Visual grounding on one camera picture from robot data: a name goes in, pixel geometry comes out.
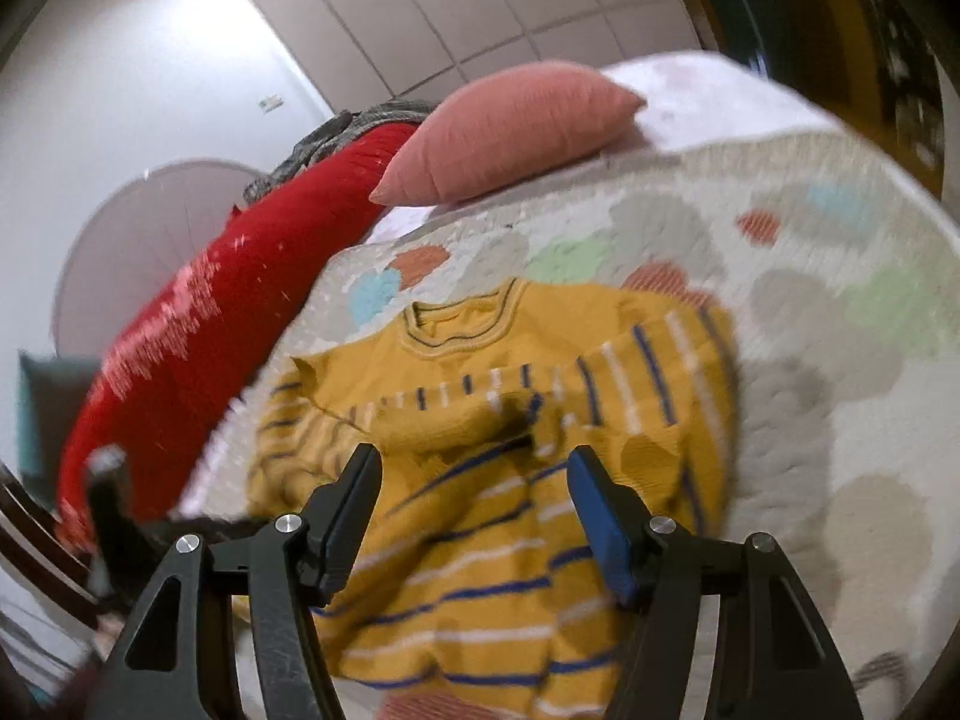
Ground beige printed quilted mat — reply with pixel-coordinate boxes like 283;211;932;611
180;131;957;720

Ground dark wooden chair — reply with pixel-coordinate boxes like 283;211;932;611
0;465;102;631

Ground wooden door frame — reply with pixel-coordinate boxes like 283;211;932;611
675;0;878;166

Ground pale round fan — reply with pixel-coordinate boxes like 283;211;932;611
51;157;260;361

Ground red floral quilt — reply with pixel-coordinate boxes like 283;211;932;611
56;120;421;548

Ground grey knitted cloth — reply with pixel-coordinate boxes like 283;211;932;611
244;99;443;203

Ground pink pillow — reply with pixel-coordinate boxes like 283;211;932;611
367;60;647;207

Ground white wardrobe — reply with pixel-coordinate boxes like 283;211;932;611
247;0;721;87

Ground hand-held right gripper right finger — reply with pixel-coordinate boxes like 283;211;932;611
566;445;867;720

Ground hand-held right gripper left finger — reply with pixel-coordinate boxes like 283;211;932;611
86;442;383;720

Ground teal cushion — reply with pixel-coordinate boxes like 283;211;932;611
16;351;102;485

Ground yellow striped sweater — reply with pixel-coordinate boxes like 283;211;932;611
244;277;740;717

